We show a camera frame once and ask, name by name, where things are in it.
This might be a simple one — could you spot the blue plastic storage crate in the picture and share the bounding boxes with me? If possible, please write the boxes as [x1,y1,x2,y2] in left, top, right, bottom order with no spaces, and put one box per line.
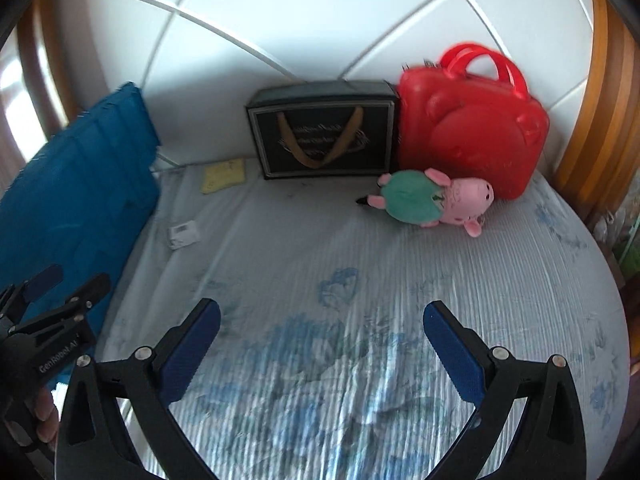
[0,81,162,311]

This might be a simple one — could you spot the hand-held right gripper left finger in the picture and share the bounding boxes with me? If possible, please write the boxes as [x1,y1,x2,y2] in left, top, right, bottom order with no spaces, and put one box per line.
[54,298,222,480]

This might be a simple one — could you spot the person's left hand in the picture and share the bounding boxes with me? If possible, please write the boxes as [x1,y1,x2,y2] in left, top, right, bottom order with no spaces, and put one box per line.
[31,387,61,442]

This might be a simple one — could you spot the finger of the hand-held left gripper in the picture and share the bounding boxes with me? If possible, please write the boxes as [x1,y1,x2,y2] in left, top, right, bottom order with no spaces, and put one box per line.
[0,266,64,332]
[11,274,112,337]

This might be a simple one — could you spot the wooden wall trim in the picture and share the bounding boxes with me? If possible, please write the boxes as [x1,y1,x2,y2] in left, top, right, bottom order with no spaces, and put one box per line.
[552,0,640,223]
[15,0,68,136]

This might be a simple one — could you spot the small white box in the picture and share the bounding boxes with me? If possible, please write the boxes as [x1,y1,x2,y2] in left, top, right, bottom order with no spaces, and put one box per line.
[168,220,200,250]

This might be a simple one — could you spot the black gift bag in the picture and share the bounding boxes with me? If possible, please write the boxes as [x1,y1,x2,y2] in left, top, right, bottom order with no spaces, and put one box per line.
[244,79,400,181]

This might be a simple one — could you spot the pink pig plush toy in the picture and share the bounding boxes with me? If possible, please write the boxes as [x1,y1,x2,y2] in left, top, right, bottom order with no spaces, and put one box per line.
[356,168,495,239]

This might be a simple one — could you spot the red toy suitcase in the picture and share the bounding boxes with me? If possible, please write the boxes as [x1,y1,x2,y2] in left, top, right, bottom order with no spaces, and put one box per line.
[396,43,550,201]

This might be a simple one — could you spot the beige curtain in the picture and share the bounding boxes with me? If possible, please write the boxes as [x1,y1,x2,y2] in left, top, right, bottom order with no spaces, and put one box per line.
[0,40,36,191]

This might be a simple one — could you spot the blue floral tablecloth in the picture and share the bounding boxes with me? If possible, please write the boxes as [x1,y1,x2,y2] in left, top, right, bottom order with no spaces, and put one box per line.
[95,160,631,480]

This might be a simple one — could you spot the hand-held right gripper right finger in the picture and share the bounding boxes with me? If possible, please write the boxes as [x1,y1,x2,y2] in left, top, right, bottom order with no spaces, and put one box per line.
[422,301,587,480]

